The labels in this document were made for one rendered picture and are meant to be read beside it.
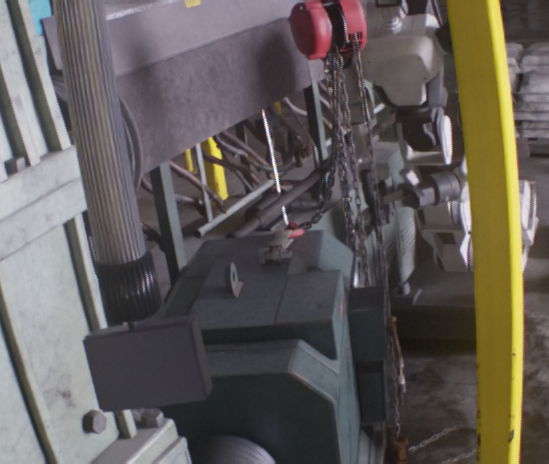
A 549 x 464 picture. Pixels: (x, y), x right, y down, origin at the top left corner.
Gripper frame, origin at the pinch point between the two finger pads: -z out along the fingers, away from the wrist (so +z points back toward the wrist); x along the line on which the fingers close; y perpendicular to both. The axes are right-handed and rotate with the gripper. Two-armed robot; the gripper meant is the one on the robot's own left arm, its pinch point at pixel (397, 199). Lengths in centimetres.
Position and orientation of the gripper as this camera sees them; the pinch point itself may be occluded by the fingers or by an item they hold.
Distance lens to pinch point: 233.4
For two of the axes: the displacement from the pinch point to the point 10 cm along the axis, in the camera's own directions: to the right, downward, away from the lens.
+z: 9.2, -2.5, 3.1
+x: -3.8, -2.6, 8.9
